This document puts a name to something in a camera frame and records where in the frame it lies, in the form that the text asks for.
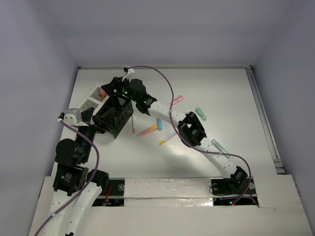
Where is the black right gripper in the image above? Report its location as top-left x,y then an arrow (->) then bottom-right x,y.
100,74 -> 138,103

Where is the orange highlighter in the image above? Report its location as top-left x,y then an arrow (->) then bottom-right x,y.
137,125 -> 158,137

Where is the blue highlighter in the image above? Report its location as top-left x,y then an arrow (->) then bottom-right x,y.
156,118 -> 163,131

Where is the green highlighter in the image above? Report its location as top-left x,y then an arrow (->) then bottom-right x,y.
211,139 -> 230,159

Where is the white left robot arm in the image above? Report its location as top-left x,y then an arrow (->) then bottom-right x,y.
42,107 -> 111,236

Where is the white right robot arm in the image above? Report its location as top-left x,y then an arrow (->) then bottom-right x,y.
101,77 -> 252,197

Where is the white slotted container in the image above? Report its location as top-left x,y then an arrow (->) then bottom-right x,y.
79,85 -> 109,115

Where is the black slotted pen holder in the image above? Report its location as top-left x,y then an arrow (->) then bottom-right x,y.
100,95 -> 133,138

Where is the white pen pink cap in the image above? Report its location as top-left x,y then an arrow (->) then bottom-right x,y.
131,114 -> 136,134

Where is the pink correction tape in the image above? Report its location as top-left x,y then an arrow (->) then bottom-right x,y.
172,95 -> 184,105

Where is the white pen yellow cap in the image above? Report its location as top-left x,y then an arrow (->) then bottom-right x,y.
159,132 -> 176,146

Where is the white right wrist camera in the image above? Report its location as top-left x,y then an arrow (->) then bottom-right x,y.
122,66 -> 134,81

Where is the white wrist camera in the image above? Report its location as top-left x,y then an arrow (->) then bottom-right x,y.
58,108 -> 83,126
122,66 -> 134,81

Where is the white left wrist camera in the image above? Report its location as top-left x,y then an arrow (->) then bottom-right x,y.
58,108 -> 83,126

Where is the metal rail on right edge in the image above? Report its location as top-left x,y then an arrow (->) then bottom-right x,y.
245,67 -> 286,175

